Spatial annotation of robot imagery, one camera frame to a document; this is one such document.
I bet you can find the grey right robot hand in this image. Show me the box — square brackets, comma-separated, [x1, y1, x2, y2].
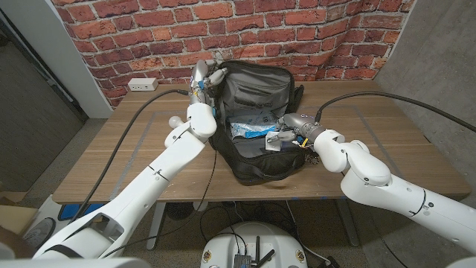
[266, 112, 317, 146]

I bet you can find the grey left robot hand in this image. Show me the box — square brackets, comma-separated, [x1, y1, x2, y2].
[190, 58, 228, 96]

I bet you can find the black backpack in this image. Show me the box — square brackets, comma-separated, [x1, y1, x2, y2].
[207, 59, 323, 186]

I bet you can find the blue white plastic package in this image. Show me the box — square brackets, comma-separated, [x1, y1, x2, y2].
[228, 112, 283, 139]

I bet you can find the white power outlet box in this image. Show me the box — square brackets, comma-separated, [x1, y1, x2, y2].
[127, 77, 159, 92]

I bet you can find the red brick printed backdrop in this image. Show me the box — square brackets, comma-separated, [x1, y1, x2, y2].
[51, 0, 416, 109]

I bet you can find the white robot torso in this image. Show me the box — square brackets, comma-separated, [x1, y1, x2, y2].
[200, 222, 309, 268]

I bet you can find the grey table leg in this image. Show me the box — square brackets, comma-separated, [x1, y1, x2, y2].
[336, 199, 361, 248]

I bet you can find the dark round floor object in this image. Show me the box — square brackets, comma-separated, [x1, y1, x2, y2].
[165, 202, 194, 221]

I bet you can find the tilted black antenna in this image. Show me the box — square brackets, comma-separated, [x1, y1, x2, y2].
[256, 249, 276, 268]

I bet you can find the black computer box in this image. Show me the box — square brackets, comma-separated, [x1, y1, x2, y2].
[233, 253, 252, 268]

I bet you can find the white table leg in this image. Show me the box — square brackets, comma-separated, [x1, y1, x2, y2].
[146, 202, 167, 251]

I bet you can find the blue floor pad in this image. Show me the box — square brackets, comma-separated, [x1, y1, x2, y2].
[58, 202, 94, 221]

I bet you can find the white floor mat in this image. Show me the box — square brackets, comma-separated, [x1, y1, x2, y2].
[22, 195, 105, 258]

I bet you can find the grey sneaker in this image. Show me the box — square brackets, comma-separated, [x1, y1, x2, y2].
[22, 217, 57, 249]

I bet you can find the cardboard box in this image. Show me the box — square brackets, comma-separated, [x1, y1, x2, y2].
[0, 191, 38, 235]

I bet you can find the person in brown clothing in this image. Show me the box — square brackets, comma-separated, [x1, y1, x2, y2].
[0, 226, 36, 260]

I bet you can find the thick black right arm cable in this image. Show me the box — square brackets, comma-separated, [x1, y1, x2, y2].
[315, 91, 476, 134]

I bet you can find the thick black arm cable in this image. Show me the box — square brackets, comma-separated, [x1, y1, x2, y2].
[315, 91, 476, 134]
[70, 88, 190, 224]

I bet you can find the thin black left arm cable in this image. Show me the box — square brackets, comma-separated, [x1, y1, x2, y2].
[102, 148, 219, 258]

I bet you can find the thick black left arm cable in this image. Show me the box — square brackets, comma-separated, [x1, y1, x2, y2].
[70, 88, 190, 224]

